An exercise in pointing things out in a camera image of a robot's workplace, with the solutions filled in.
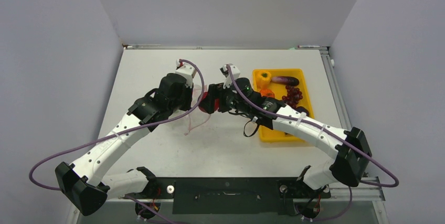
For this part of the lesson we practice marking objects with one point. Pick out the yellow bell pepper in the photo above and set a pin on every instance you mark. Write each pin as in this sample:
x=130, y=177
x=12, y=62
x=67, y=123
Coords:
x=263, y=79

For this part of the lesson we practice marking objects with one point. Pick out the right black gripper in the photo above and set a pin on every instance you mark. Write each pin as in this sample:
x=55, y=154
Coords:
x=209, y=103

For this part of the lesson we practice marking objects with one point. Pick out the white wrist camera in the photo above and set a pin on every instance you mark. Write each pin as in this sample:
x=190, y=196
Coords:
x=231, y=72
x=187, y=71

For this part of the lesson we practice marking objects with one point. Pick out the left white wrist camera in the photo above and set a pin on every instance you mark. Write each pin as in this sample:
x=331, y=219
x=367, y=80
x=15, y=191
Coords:
x=187, y=71

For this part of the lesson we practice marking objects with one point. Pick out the aluminium frame rail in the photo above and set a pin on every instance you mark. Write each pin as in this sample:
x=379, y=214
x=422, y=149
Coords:
x=218, y=148

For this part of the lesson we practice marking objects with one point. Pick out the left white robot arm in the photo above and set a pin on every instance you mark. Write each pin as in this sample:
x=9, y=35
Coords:
x=85, y=181

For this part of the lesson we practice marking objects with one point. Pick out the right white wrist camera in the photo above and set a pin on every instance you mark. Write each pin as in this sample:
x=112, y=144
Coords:
x=231, y=72

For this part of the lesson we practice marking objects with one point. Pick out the red tomato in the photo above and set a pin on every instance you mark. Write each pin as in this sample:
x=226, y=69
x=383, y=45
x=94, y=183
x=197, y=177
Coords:
x=209, y=104

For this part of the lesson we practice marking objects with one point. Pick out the long purple eggplant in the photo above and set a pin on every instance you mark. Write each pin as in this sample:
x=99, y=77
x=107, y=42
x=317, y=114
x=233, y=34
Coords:
x=286, y=80

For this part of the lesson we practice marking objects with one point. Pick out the red grape bunch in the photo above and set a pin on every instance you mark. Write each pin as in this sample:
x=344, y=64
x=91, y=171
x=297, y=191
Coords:
x=293, y=96

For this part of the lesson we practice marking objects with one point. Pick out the clear zip top bag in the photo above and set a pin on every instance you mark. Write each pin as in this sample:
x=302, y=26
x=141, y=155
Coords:
x=197, y=117

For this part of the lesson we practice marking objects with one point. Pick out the yellow plastic tray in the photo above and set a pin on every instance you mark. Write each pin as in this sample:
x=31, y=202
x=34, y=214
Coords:
x=271, y=136

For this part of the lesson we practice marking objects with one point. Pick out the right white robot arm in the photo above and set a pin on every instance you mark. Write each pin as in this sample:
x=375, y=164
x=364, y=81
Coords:
x=347, y=149

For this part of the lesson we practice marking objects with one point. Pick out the small orange pumpkin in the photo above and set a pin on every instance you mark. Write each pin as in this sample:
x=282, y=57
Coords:
x=267, y=93

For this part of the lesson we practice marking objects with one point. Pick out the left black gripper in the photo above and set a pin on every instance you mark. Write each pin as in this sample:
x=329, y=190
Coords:
x=189, y=92

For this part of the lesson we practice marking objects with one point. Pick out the dark purple eggplant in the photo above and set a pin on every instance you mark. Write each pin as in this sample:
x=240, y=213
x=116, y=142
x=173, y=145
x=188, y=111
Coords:
x=302, y=109

